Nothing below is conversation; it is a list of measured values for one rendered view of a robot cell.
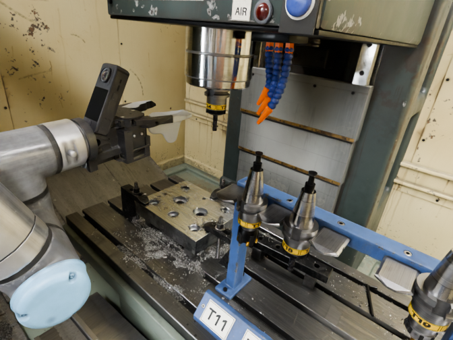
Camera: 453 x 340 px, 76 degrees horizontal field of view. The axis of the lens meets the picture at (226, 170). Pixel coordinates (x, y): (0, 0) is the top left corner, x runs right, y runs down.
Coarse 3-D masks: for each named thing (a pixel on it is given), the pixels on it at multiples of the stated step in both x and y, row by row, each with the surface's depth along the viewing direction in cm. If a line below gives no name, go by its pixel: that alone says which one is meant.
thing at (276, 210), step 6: (270, 204) 60; (276, 204) 60; (264, 210) 57; (270, 210) 57; (276, 210) 57; (282, 210) 58; (288, 210) 58; (258, 216) 56; (264, 216) 55; (270, 216) 56; (276, 216) 56; (282, 216) 56; (264, 222) 54; (270, 222) 54; (276, 222) 54; (282, 222) 54
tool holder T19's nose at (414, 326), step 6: (408, 318) 45; (408, 324) 44; (414, 324) 43; (408, 330) 44; (414, 330) 43; (420, 330) 43; (426, 330) 42; (414, 336) 44; (420, 336) 43; (426, 336) 43; (432, 336) 43
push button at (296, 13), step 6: (288, 0) 32; (294, 0) 32; (300, 0) 31; (306, 0) 31; (288, 6) 33; (294, 6) 32; (300, 6) 32; (306, 6) 31; (294, 12) 32; (300, 12) 32; (306, 12) 32
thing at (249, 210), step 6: (240, 198) 59; (264, 198) 60; (240, 204) 59; (246, 204) 57; (252, 204) 57; (258, 204) 57; (264, 204) 57; (246, 210) 58; (252, 210) 57; (258, 210) 57; (246, 216) 57; (252, 216) 57
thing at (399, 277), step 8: (384, 256) 48; (384, 264) 46; (392, 264) 46; (400, 264) 46; (376, 272) 44; (384, 272) 44; (392, 272) 44; (400, 272) 45; (408, 272) 45; (416, 272) 45; (384, 280) 43; (392, 280) 43; (400, 280) 43; (408, 280) 43; (392, 288) 42; (400, 288) 42; (408, 288) 42
